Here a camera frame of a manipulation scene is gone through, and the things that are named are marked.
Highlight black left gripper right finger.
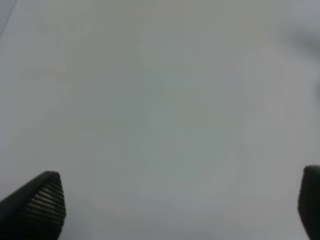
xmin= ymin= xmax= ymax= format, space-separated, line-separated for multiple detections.
xmin=297 ymin=165 xmax=320 ymax=240

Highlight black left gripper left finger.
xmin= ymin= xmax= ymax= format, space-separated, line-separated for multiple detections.
xmin=0 ymin=171 xmax=67 ymax=240

